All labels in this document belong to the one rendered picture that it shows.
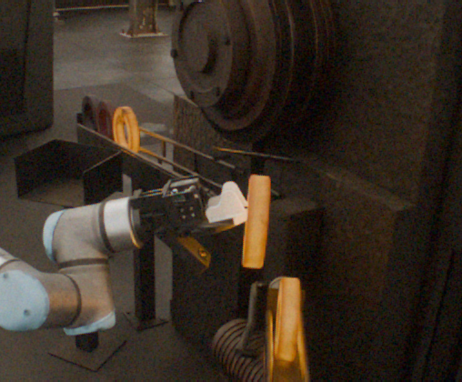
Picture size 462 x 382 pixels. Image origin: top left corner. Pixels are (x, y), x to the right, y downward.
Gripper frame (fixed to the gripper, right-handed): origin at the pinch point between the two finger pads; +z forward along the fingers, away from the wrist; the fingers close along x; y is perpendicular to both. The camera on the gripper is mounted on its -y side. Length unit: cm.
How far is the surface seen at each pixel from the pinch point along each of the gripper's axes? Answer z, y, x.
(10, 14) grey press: -161, 37, 291
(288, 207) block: 3.6, -14.1, 28.9
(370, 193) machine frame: 21.3, -11.6, 23.0
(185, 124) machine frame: -25, -7, 87
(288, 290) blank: 2.5, -15.6, -1.5
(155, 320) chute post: -57, -80, 92
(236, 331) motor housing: -13.1, -37.5, 19.3
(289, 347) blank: 1.1, -23.6, -7.4
